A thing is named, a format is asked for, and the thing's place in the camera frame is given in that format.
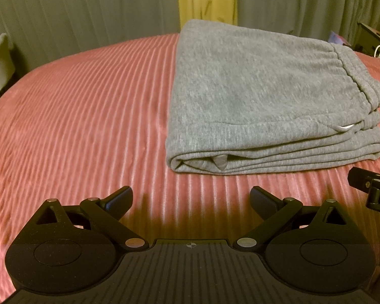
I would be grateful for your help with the grey pants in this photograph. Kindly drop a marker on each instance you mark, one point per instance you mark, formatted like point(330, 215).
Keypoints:
point(240, 85)

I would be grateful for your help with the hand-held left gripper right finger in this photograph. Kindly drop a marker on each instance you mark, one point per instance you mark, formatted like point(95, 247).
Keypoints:
point(260, 200)

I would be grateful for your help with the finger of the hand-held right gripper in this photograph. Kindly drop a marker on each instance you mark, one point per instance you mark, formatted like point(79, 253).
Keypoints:
point(378, 190)

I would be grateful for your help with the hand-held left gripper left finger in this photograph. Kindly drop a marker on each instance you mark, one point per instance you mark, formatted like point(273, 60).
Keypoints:
point(122, 200)

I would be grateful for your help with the blue and purple item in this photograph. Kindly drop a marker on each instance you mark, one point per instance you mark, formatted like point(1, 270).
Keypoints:
point(339, 38)

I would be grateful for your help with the pink ribbed blanket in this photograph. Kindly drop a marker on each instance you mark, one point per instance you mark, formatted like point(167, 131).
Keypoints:
point(82, 117)

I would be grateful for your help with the grey curtain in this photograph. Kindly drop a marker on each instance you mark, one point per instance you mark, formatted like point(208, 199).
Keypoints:
point(304, 3)
point(82, 9)

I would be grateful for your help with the yellow curtain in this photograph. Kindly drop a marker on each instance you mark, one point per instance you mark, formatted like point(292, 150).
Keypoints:
point(205, 0)

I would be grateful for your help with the dark furniture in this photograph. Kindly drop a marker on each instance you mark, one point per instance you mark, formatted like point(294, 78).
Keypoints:
point(367, 36)

